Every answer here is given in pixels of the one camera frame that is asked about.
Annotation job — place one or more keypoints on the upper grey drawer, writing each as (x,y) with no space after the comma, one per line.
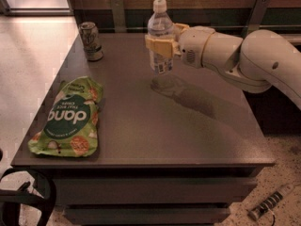
(153,190)

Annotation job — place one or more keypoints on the clear plastic water bottle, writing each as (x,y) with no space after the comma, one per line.
(160,25)

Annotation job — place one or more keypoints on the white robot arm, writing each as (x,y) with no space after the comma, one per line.
(261,60)

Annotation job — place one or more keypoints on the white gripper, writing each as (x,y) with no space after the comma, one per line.
(192,46)

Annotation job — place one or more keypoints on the silver soda can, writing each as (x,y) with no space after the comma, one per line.
(91,42)

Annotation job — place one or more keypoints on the left metal bracket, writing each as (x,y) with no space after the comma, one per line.
(118,13)

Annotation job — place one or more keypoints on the grey drawer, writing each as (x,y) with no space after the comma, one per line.
(153,190)
(146,216)

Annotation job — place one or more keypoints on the green rice chip bag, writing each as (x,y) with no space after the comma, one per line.
(71,126)

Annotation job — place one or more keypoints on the lower grey drawer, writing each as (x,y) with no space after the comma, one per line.
(146,216)

